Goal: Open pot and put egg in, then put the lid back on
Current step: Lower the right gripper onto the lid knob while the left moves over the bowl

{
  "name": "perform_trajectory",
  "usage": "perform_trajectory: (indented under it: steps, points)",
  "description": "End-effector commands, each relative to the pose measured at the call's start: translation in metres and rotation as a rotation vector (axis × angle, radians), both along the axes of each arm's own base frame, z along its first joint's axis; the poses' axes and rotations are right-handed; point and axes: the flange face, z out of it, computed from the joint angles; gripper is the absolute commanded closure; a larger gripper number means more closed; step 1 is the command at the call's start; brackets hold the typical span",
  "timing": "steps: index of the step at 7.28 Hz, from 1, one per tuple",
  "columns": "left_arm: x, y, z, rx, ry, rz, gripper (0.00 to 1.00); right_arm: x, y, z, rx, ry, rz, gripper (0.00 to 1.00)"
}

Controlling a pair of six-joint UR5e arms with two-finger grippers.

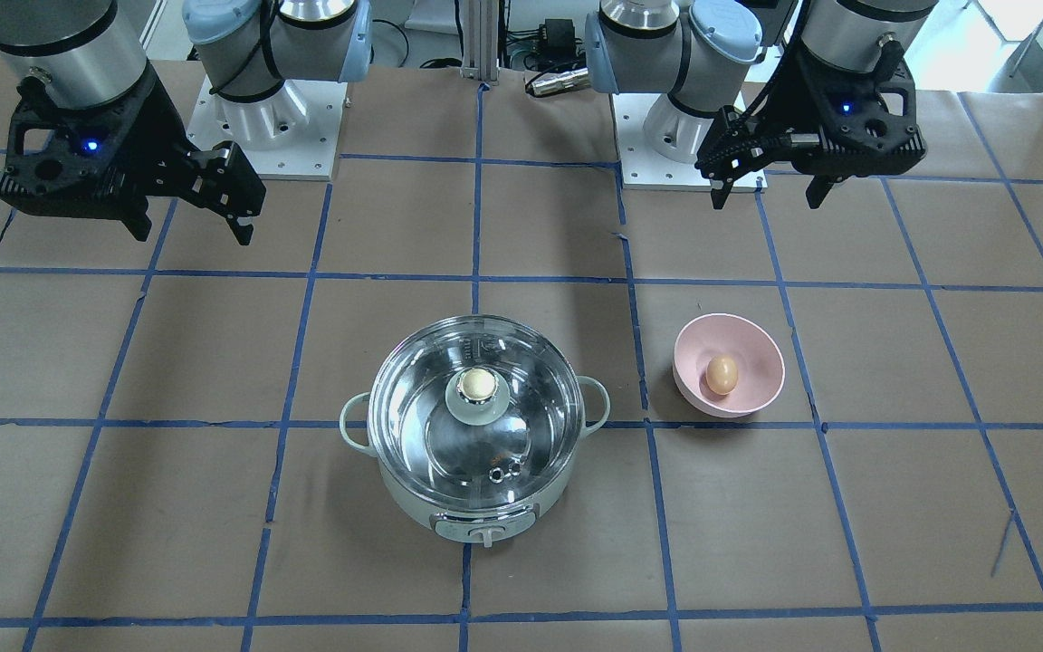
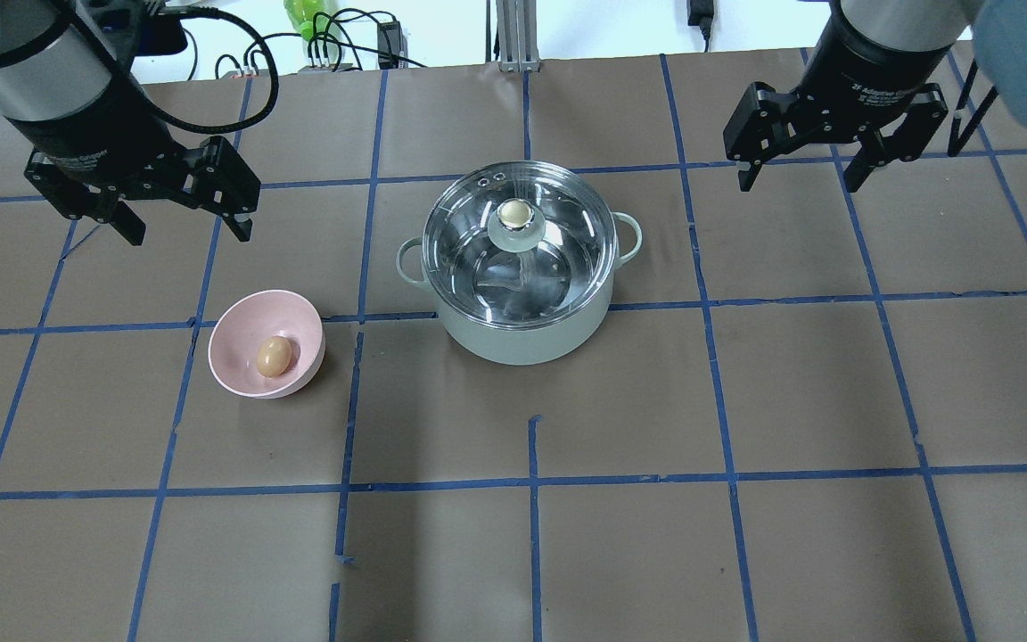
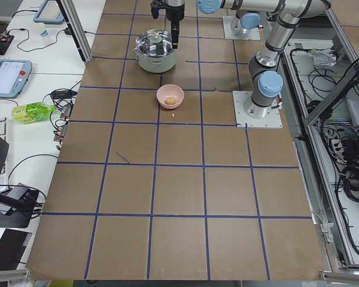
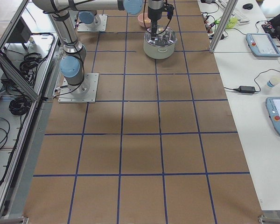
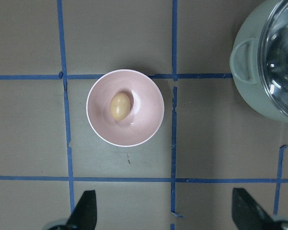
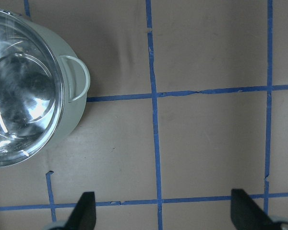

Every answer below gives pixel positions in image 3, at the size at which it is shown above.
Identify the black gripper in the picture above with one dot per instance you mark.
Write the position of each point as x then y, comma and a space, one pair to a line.
175, 14

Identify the glass pot lid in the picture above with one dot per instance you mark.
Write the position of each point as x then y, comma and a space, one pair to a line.
154, 43

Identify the brown egg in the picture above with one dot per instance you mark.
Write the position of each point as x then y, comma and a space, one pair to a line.
170, 101

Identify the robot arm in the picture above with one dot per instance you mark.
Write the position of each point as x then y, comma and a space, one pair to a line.
210, 7
267, 82

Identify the pink bowl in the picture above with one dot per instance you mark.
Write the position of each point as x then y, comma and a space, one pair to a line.
170, 91

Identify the far blue teach pendant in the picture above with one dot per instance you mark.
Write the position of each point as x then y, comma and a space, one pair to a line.
49, 13

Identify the blue teach pendant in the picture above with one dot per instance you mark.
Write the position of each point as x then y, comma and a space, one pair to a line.
49, 13
13, 77

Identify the paper cup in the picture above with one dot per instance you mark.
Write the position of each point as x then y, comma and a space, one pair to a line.
42, 30

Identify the green plastic bottle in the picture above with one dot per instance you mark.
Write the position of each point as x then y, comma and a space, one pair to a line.
32, 112

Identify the near blue teach pendant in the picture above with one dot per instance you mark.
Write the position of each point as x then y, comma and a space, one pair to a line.
13, 77

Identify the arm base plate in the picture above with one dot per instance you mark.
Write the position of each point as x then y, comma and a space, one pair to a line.
252, 116
234, 30

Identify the aluminium frame post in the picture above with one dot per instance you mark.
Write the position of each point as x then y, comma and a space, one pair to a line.
72, 20

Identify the black camera stand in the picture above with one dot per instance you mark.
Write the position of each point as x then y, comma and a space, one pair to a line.
17, 212

